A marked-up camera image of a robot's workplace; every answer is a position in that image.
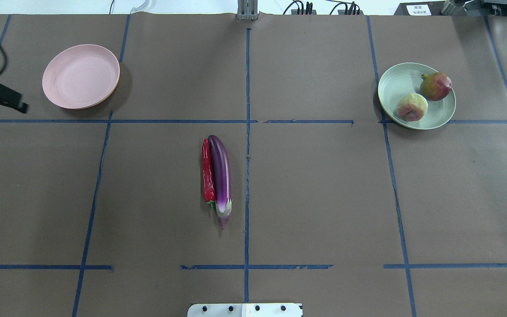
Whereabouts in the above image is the red chili pepper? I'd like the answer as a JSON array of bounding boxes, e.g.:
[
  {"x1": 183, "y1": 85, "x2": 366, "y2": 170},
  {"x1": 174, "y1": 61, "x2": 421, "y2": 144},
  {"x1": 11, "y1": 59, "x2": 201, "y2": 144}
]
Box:
[{"x1": 202, "y1": 138, "x2": 216, "y2": 209}]

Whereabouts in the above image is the black power strip with cables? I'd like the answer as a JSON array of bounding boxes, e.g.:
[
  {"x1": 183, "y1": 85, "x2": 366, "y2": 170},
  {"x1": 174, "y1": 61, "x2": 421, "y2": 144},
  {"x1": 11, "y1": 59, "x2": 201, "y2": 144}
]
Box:
[{"x1": 282, "y1": 0, "x2": 364, "y2": 16}]

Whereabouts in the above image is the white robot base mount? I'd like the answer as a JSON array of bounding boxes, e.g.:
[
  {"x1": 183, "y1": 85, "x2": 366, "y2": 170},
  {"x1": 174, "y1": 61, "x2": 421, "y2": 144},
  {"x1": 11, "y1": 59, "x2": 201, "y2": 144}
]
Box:
[{"x1": 187, "y1": 302, "x2": 304, "y2": 317}]

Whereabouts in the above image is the red yellow pomegranate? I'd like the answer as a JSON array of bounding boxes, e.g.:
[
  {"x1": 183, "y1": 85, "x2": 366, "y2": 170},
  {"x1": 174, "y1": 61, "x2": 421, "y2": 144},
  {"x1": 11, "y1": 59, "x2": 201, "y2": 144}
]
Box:
[{"x1": 420, "y1": 72, "x2": 452, "y2": 101}]

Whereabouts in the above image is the green pink peach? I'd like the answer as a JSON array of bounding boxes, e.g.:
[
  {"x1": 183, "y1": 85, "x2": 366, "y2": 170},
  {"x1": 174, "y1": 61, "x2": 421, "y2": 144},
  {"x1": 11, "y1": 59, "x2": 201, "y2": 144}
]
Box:
[{"x1": 396, "y1": 92, "x2": 429, "y2": 122}]

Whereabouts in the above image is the grey metal bracket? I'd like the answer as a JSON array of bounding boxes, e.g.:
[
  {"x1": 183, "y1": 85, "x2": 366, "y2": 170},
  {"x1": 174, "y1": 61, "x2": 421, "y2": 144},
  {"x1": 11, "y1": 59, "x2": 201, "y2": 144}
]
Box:
[{"x1": 237, "y1": 0, "x2": 259, "y2": 21}]

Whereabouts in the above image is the purple eggplant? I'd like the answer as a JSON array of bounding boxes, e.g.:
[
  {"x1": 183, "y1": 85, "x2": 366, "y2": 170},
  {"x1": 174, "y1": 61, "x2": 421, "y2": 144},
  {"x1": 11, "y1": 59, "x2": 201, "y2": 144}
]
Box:
[{"x1": 207, "y1": 135, "x2": 233, "y2": 229}]

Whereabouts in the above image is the pink plate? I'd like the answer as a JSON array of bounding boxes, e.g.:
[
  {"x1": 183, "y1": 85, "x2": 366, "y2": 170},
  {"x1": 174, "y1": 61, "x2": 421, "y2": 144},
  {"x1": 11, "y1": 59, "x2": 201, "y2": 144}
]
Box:
[{"x1": 42, "y1": 44, "x2": 121, "y2": 110}]

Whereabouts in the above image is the black box with white label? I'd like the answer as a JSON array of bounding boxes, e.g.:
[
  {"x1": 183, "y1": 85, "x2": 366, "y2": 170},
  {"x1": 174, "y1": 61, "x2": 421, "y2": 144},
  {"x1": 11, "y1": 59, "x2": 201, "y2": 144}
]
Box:
[{"x1": 393, "y1": 0, "x2": 445, "y2": 16}]

